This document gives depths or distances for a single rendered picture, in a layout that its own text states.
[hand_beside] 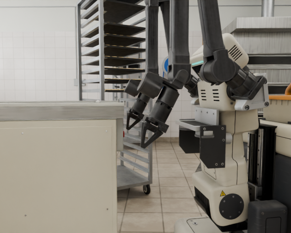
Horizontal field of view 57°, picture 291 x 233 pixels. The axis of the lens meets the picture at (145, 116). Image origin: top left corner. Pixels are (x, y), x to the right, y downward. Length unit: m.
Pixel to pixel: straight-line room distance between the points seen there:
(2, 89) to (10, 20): 1.31
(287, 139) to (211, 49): 0.49
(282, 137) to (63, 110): 0.86
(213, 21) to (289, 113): 0.53
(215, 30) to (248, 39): 3.57
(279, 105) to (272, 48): 3.33
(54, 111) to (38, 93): 4.52
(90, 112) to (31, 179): 0.33
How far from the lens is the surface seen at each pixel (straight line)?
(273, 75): 4.55
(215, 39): 0.90
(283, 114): 1.26
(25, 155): 1.10
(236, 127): 1.11
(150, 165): 2.46
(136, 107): 1.25
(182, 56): 0.85
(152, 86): 0.82
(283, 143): 1.19
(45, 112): 1.07
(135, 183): 2.44
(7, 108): 1.10
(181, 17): 0.88
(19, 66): 5.75
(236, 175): 1.12
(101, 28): 2.24
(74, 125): 1.05
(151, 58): 1.27
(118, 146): 1.11
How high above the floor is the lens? 0.94
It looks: 5 degrees down
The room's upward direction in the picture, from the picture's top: straight up
